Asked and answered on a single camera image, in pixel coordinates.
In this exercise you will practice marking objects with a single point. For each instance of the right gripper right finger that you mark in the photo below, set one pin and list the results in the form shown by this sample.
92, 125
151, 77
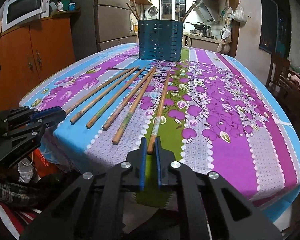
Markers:
209, 206

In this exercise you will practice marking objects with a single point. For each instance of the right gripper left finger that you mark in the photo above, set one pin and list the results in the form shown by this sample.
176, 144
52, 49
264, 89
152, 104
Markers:
92, 206

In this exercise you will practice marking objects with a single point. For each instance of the kitchen window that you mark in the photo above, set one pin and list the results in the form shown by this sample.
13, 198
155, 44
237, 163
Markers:
172, 9

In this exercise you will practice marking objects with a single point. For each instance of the orange wooden cabinet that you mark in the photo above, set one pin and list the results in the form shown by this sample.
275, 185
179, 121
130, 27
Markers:
32, 52

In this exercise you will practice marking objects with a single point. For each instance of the floral striped tablecloth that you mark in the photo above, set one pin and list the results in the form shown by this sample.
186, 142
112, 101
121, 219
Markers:
217, 116

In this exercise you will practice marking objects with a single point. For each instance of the white microwave oven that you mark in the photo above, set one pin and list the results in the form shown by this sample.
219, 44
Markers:
16, 11

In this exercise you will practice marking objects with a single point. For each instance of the blue lidded jar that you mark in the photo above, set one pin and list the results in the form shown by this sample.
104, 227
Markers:
72, 6

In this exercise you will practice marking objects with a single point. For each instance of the grey refrigerator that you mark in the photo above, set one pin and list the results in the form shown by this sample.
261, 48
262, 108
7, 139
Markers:
102, 24

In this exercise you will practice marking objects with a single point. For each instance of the dark wooden side table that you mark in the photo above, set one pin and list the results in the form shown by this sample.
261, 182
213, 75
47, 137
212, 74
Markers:
290, 98

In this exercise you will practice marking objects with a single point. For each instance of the blue perforated utensil holder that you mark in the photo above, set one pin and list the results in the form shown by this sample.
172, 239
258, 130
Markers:
160, 40

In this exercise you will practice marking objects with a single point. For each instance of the wooden chair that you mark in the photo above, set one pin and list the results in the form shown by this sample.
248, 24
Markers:
278, 67

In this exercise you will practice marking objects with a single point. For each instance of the steel kettle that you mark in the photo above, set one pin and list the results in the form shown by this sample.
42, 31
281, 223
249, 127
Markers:
207, 31

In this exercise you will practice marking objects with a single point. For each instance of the white plastic bag hanging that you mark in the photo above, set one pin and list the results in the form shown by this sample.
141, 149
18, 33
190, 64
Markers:
239, 14

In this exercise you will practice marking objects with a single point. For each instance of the range hood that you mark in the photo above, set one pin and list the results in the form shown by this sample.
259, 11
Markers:
208, 10

